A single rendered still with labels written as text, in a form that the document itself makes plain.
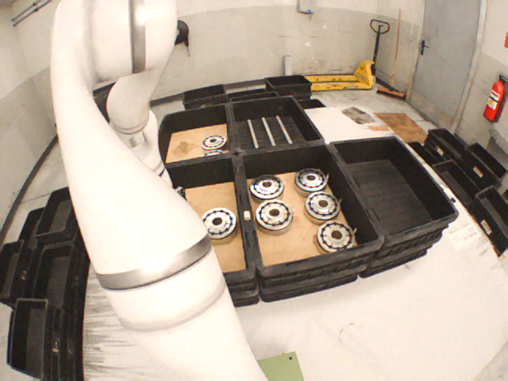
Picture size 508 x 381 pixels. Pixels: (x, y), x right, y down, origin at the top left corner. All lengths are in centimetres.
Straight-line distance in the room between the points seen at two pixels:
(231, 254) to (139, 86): 47
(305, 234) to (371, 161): 43
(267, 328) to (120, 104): 61
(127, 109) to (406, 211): 77
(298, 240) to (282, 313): 21
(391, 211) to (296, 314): 42
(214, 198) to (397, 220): 58
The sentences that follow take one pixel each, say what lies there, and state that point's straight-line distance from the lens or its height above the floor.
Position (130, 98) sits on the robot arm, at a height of 128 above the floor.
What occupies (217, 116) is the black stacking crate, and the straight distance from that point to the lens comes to 110.
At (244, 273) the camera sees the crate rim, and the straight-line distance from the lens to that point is 48.
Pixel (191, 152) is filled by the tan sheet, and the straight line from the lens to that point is 97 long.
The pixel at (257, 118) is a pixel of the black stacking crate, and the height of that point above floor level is 83.
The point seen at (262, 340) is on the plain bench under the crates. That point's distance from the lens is 67.
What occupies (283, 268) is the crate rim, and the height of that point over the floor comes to 93.
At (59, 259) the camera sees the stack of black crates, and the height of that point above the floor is 38.
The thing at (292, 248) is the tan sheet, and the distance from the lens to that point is 62.
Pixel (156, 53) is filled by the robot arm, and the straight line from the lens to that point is 20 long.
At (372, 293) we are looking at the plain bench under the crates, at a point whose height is 70.
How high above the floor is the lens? 137
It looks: 45 degrees down
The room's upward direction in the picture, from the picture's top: 5 degrees counter-clockwise
